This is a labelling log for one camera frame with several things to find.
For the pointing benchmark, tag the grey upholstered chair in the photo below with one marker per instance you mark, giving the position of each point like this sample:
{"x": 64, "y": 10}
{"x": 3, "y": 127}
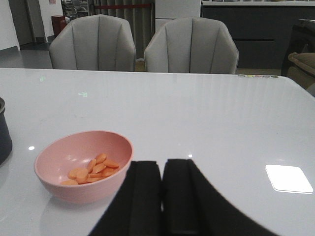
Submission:
{"x": 192, "y": 45}
{"x": 98, "y": 43}

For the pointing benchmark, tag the orange ham slices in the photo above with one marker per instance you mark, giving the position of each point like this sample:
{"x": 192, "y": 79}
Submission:
{"x": 97, "y": 169}

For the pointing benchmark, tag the red trash bin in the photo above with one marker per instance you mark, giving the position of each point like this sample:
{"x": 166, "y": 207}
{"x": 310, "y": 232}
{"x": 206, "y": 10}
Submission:
{"x": 59, "y": 22}

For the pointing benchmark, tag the right grey upholstered chair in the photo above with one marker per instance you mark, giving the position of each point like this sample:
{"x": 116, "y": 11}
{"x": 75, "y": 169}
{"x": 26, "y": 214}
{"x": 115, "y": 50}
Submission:
{"x": 192, "y": 45}

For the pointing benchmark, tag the white cabinet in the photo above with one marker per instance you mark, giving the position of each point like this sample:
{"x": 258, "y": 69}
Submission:
{"x": 166, "y": 10}

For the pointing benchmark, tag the pink plastic bowl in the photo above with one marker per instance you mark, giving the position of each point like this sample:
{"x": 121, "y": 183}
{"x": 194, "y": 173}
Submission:
{"x": 76, "y": 150}

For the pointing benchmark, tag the dark grey counter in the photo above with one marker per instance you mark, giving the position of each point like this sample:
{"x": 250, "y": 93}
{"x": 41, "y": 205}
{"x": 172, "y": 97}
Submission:
{"x": 261, "y": 30}

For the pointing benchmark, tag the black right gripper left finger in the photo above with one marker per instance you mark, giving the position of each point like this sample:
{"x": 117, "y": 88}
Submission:
{"x": 136, "y": 208}

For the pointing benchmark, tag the dark blue saucepan purple handle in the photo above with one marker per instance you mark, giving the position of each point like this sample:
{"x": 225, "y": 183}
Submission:
{"x": 5, "y": 139}

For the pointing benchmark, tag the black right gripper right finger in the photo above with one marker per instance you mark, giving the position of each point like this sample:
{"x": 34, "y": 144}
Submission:
{"x": 193, "y": 207}

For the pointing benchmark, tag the left grey upholstered chair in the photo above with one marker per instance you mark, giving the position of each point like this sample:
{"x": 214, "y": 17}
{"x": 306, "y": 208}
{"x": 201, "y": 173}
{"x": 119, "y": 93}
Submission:
{"x": 98, "y": 43}

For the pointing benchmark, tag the olive cushion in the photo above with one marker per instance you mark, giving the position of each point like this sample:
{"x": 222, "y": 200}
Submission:
{"x": 302, "y": 70}

